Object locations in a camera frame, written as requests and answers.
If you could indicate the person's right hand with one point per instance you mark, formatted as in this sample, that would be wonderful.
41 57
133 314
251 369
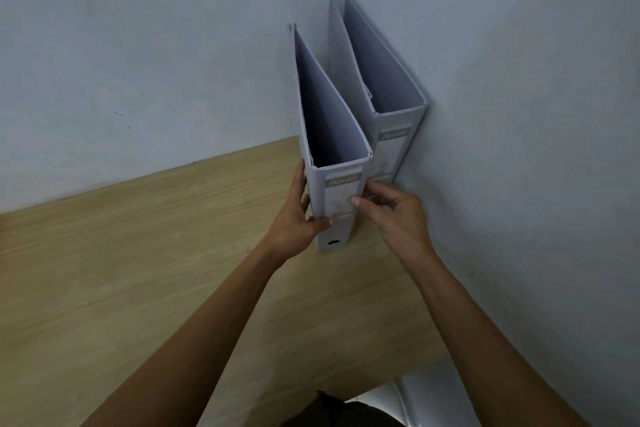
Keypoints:
402 226

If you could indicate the person's left hand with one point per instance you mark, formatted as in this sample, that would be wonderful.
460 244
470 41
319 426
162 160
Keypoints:
292 231

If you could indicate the person's right thumb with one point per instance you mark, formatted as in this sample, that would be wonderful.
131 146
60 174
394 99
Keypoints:
366 206

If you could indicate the person's left thumb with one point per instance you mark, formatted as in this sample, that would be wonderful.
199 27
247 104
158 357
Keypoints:
322 226

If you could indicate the white lever arch binder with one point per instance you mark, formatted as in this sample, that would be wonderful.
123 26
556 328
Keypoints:
340 236
395 141

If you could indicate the person's left forearm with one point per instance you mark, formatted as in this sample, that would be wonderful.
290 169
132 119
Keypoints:
200 341

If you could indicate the person's right forearm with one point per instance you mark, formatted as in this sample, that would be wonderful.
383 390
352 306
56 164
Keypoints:
480 341

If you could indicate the person's dark clothing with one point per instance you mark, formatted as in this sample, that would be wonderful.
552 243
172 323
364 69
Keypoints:
340 414

